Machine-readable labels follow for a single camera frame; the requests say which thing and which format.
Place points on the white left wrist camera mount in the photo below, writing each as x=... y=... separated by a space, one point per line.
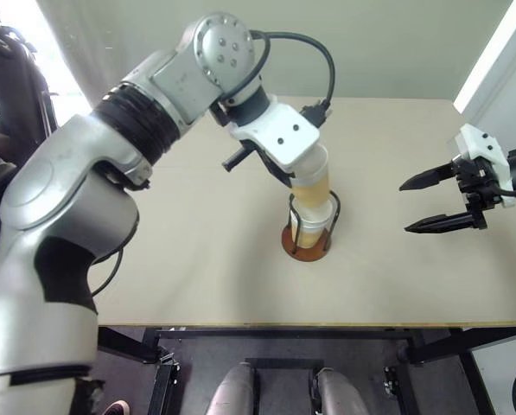
x=279 y=125

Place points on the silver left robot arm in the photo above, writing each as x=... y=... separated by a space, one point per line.
x=67 y=173

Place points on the black metal table frame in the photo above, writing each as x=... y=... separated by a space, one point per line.
x=283 y=335

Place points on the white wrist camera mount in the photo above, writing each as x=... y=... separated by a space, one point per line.
x=279 y=125
x=475 y=140

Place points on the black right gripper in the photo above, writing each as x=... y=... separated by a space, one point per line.
x=478 y=181

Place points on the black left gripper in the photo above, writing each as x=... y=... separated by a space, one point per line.
x=257 y=151

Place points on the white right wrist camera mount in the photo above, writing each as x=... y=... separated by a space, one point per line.
x=475 y=140

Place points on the black office chair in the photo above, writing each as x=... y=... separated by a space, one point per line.
x=20 y=86

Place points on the translucent yellow cup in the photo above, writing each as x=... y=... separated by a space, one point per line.
x=309 y=216

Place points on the grey rounded shape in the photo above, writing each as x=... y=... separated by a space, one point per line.
x=233 y=393
x=342 y=395

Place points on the tan white paper cup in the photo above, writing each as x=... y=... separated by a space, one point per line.
x=311 y=190

